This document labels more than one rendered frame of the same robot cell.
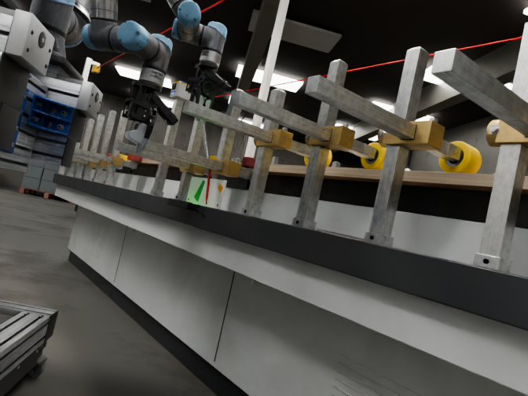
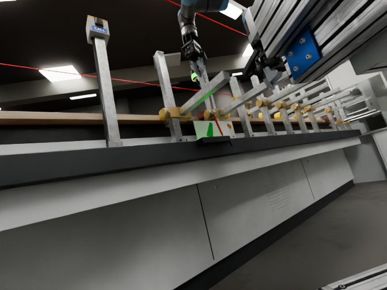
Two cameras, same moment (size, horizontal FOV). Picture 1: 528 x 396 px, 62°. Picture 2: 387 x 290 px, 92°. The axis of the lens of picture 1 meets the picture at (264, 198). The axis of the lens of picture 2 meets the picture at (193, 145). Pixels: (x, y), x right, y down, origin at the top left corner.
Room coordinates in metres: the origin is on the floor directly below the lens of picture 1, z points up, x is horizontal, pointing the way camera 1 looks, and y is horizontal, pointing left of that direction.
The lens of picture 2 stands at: (1.74, 1.11, 0.53)
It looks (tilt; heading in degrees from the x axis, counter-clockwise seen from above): 11 degrees up; 269
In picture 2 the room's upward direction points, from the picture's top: 13 degrees counter-clockwise
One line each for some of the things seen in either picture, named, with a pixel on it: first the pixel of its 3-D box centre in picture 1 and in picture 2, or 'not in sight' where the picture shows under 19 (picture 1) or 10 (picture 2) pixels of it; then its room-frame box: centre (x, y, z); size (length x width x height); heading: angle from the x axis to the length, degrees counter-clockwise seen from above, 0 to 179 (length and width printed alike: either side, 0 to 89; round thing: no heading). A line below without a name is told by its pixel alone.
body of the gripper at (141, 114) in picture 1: (143, 103); (266, 53); (1.34, 0.43, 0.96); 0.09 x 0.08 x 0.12; 126
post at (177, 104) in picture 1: (167, 147); (105, 91); (1.99, 0.48, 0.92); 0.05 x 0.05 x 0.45; 36
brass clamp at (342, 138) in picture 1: (328, 138); (264, 103); (1.15, -0.13, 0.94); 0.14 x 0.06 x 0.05; 36
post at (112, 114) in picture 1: (104, 147); not in sight; (2.79, 1.06, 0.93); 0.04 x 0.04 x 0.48; 36
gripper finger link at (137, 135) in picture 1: (137, 137); (275, 77); (1.33, 0.42, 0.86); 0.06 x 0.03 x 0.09; 126
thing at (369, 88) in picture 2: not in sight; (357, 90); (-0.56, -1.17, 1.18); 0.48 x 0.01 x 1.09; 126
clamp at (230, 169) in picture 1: (224, 168); (215, 115); (1.56, 0.16, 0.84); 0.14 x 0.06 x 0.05; 36
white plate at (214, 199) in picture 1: (204, 192); (216, 130); (1.59, 0.21, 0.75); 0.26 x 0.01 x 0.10; 36
